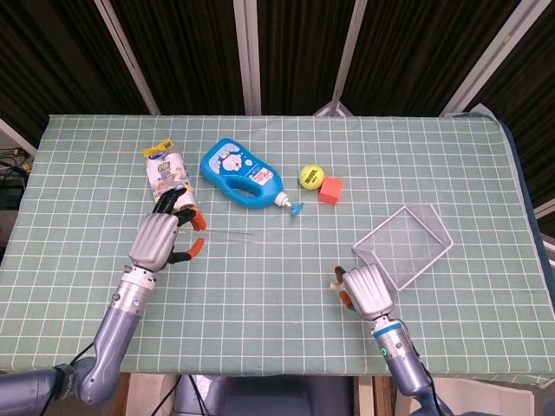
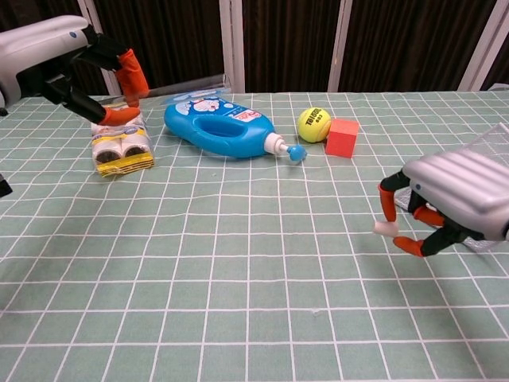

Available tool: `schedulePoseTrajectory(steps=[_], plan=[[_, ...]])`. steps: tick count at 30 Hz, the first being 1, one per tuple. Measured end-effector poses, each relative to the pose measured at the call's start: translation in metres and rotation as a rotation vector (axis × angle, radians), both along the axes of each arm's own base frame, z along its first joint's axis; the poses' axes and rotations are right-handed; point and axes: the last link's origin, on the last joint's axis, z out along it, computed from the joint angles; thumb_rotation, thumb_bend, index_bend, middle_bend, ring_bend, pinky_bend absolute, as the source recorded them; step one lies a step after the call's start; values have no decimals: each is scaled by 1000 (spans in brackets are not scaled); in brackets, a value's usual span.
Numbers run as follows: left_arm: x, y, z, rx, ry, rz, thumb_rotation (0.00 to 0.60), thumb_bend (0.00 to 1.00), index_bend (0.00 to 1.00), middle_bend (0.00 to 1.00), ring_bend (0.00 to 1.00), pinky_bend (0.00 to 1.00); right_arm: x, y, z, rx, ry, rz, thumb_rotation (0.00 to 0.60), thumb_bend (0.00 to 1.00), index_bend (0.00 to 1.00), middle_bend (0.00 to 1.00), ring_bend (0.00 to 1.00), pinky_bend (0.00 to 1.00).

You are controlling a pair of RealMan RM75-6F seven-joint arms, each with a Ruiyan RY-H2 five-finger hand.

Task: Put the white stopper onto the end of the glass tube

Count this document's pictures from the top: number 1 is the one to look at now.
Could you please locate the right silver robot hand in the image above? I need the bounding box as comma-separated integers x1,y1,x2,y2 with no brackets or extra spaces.
333,263,395,322

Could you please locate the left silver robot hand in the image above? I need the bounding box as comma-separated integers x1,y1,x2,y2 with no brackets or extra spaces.
128,185,208,272

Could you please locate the transparent glass test tube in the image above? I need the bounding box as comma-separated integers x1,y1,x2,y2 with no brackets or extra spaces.
201,229,255,246

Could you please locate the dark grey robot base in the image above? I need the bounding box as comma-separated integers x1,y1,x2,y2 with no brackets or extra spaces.
173,374,356,416

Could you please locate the yellow pack of rolls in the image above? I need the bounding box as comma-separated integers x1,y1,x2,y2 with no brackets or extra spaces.
142,138,199,209

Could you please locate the green checked tablecloth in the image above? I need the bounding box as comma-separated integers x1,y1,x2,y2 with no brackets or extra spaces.
0,113,555,387

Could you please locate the blue detergent bottle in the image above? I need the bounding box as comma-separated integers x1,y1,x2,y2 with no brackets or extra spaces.
199,137,306,218

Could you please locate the red cube block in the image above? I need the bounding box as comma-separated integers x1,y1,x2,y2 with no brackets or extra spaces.
317,176,344,205

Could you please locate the yellow tennis ball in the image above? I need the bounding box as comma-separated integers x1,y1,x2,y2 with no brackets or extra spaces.
298,164,325,191

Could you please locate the dark pleated curtain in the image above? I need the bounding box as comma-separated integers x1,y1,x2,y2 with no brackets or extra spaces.
0,0,555,209

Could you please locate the white wire mesh basket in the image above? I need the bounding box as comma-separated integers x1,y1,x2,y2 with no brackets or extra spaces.
351,204,454,291

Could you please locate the black device with cables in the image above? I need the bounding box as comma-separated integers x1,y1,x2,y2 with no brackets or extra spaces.
0,146,34,211

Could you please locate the white metal frame bar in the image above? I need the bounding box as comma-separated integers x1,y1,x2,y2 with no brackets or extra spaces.
0,117,38,157

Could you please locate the white metal frame post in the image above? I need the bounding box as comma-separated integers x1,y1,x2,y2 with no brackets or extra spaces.
94,0,161,116
312,0,369,117
440,0,547,117
232,0,263,116

